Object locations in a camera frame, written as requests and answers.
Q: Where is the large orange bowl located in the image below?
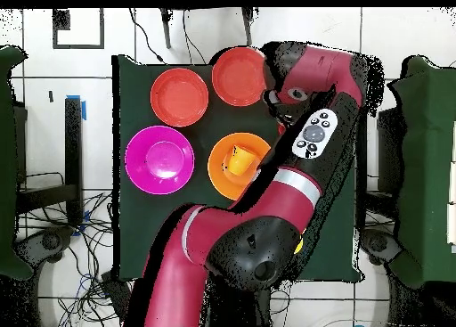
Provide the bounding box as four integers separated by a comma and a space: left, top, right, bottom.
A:
207, 132, 273, 201

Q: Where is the black square frame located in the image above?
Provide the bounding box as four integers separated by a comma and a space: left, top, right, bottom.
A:
52, 8, 105, 51

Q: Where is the black upright bar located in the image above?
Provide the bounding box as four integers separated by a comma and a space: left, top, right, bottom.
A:
356, 169, 368, 232

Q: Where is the large pink bowl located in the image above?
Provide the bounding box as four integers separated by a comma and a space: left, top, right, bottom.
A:
124, 125, 196, 196

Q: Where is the orange cup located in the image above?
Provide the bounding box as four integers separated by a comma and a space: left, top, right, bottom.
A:
224, 144, 258, 176

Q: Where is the black stand leg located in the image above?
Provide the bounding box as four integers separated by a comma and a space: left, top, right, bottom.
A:
240, 7, 255, 47
159, 8, 173, 50

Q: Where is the large red bowl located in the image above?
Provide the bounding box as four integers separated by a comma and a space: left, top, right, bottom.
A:
150, 67, 210, 128
211, 46, 268, 107

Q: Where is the green cloth covered table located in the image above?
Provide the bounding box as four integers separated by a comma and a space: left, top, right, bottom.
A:
387, 55, 456, 289
0, 45, 35, 282

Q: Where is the black cable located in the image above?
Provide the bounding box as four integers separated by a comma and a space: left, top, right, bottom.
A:
128, 8, 167, 65

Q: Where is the black power strip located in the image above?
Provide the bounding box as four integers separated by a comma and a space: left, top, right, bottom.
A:
100, 270, 132, 317

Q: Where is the black table base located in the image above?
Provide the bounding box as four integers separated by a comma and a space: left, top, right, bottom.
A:
206, 280, 277, 327

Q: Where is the black post with blue tape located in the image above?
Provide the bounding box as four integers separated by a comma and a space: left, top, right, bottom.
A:
64, 95, 87, 226

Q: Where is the dark green table cloth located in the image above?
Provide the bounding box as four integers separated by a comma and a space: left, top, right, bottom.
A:
111, 54, 370, 282

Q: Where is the black round device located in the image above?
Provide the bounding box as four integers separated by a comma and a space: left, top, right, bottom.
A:
359, 226, 402, 267
15, 225, 74, 267

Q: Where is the tangle of black cables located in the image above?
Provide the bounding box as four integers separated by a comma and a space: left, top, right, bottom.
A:
17, 191, 133, 327

